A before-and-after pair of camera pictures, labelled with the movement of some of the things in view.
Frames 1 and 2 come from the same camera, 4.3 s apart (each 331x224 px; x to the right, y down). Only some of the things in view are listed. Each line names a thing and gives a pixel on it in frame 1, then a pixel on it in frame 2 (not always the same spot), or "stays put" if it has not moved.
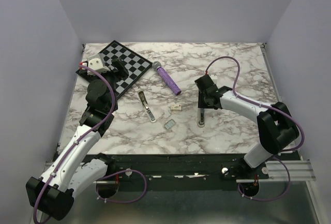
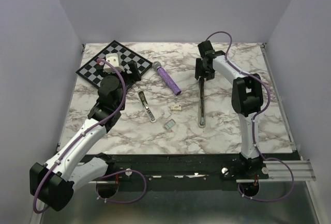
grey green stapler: x=150 y=115 stays put
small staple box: x=176 y=107 stays put
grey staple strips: x=169 y=124 stays put
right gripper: x=200 y=102 → x=210 y=75
